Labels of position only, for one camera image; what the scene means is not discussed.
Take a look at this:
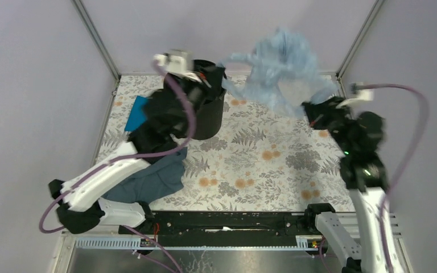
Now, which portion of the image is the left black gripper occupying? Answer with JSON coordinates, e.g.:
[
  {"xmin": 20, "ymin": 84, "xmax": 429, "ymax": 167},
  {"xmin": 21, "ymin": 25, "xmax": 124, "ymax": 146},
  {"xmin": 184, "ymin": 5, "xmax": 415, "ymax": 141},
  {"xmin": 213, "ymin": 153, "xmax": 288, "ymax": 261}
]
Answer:
[{"xmin": 182, "ymin": 68, "xmax": 232, "ymax": 138}]

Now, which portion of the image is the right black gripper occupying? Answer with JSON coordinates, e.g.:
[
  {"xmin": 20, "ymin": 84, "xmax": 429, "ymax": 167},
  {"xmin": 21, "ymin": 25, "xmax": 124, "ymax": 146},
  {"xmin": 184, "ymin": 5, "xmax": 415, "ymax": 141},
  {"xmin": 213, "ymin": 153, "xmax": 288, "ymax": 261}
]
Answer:
[{"xmin": 299, "ymin": 95, "xmax": 353, "ymax": 152}]

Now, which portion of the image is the black plastic trash bin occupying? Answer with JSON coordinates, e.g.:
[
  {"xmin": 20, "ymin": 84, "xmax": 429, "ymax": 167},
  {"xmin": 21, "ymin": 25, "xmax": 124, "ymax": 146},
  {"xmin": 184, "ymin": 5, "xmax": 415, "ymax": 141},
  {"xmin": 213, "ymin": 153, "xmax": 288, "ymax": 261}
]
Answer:
[{"xmin": 188, "ymin": 59, "xmax": 229, "ymax": 141}]

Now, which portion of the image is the light blue trash bag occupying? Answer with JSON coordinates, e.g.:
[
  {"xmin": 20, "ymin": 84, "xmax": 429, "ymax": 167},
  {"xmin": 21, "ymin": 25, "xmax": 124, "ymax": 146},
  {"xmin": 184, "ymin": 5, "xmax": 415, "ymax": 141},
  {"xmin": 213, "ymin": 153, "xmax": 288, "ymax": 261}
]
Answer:
[{"xmin": 218, "ymin": 28, "xmax": 338, "ymax": 118}]

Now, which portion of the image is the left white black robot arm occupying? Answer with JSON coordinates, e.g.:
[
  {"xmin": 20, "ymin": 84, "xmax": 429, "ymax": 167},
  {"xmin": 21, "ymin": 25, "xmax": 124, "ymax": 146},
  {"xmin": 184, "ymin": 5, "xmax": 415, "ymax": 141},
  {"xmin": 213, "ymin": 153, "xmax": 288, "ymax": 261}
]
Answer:
[{"xmin": 48, "ymin": 55, "xmax": 225, "ymax": 234}]

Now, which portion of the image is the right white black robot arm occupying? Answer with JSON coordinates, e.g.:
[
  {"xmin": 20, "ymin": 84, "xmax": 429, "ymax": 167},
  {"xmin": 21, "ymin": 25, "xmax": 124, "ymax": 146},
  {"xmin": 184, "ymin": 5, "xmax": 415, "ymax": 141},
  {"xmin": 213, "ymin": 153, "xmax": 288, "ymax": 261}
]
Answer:
[{"xmin": 302, "ymin": 97, "xmax": 405, "ymax": 272}]

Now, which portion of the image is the bright blue trash bag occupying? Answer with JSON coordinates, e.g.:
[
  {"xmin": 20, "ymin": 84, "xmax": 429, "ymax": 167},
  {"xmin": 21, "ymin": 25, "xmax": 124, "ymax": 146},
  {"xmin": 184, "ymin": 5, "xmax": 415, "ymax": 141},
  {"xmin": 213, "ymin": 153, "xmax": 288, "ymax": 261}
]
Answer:
[{"xmin": 124, "ymin": 96, "xmax": 148, "ymax": 132}]

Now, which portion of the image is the grey blue trash bag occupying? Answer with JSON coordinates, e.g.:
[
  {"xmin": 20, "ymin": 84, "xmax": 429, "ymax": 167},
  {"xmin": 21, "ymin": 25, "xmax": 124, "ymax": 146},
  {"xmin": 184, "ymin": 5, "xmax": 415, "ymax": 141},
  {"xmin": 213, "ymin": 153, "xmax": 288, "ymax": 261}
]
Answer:
[{"xmin": 102, "ymin": 147, "xmax": 188, "ymax": 204}]

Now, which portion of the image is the floral patterned table mat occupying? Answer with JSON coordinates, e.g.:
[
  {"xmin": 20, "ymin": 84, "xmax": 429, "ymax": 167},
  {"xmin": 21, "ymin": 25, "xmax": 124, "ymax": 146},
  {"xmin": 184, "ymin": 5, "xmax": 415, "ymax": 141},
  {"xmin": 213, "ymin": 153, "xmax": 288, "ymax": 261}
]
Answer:
[{"xmin": 94, "ymin": 74, "xmax": 355, "ymax": 213}]

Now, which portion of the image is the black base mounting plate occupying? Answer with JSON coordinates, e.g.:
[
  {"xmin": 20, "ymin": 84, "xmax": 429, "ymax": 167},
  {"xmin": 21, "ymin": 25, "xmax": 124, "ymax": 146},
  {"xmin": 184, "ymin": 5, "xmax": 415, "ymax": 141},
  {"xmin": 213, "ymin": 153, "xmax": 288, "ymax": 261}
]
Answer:
[{"xmin": 118, "ymin": 211, "xmax": 321, "ymax": 240}]

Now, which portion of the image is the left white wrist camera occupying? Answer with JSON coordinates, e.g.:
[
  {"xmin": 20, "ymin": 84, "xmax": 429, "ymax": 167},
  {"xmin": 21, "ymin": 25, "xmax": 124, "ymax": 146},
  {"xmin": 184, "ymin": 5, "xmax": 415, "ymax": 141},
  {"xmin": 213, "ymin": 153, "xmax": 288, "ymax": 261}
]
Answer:
[{"xmin": 153, "ymin": 49, "xmax": 201, "ymax": 82}]

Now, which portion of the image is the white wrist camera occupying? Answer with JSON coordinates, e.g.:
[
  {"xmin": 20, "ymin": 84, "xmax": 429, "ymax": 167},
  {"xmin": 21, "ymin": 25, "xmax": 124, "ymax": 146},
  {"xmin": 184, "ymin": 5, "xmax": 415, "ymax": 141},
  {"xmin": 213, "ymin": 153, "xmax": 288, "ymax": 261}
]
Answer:
[
  {"xmin": 153, "ymin": 49, "xmax": 201, "ymax": 82},
  {"xmin": 336, "ymin": 82, "xmax": 374, "ymax": 109}
]

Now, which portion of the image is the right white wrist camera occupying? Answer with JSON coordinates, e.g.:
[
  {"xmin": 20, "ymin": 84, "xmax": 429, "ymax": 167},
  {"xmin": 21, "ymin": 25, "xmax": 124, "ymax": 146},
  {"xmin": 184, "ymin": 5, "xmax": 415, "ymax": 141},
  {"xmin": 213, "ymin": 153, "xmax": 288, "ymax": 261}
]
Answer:
[{"xmin": 336, "ymin": 82, "xmax": 374, "ymax": 109}]

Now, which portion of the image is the right aluminium frame post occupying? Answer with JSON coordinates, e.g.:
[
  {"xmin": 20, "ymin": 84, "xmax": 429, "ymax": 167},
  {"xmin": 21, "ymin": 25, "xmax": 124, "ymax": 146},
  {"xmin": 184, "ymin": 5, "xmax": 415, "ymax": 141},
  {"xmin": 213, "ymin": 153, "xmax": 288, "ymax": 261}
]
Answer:
[{"xmin": 336, "ymin": 0, "xmax": 386, "ymax": 79}]

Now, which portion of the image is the aluminium frame post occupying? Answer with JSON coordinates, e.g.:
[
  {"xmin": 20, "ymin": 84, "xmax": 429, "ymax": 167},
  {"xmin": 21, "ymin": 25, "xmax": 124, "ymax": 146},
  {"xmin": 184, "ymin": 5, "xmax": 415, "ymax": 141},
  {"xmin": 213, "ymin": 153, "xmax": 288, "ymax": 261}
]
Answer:
[
  {"xmin": 71, "ymin": 0, "xmax": 121, "ymax": 82},
  {"xmin": 336, "ymin": 0, "xmax": 386, "ymax": 79}
]

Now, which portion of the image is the white slotted cable duct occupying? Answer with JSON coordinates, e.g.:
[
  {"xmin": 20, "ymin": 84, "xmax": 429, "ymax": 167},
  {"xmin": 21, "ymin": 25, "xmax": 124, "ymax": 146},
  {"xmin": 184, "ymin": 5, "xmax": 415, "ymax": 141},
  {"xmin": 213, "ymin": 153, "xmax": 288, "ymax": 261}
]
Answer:
[{"xmin": 76, "ymin": 233, "xmax": 320, "ymax": 251}]

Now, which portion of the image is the left aluminium frame post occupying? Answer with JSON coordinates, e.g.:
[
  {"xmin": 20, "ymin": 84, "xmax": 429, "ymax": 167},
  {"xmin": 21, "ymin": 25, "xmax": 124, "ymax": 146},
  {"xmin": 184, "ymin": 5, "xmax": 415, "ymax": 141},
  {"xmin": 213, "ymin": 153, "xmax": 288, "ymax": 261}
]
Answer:
[{"xmin": 71, "ymin": 0, "xmax": 121, "ymax": 82}]

